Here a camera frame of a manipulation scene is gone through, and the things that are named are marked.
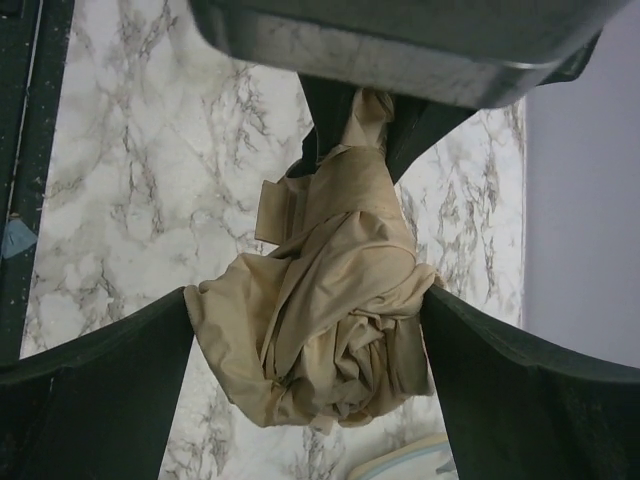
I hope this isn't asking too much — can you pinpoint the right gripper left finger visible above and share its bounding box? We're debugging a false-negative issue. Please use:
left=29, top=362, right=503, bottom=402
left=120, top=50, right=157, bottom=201
left=1, top=289, right=193, bottom=479

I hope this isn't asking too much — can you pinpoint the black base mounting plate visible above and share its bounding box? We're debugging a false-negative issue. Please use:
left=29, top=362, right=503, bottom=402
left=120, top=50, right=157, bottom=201
left=1, top=1, right=75, bottom=364

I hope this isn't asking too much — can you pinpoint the beige folding umbrella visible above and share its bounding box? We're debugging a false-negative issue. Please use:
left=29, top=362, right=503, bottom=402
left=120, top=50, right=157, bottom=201
left=184, top=89, right=441, bottom=430

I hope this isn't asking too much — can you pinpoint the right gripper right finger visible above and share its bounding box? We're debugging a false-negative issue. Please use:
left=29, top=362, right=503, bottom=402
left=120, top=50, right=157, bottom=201
left=422, top=286, right=639, bottom=479

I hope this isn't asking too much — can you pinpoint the blue tape triangle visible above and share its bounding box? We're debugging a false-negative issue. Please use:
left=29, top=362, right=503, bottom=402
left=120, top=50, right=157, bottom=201
left=1, top=219, right=38, bottom=259

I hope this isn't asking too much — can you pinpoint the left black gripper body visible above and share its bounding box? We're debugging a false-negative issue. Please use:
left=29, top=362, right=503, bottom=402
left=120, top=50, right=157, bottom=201
left=190, top=0, right=615, bottom=108

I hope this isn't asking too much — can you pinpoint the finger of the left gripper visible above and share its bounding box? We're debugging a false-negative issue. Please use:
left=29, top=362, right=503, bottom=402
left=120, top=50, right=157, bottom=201
left=386, top=96, right=475, bottom=183
left=298, top=75, right=357, bottom=177

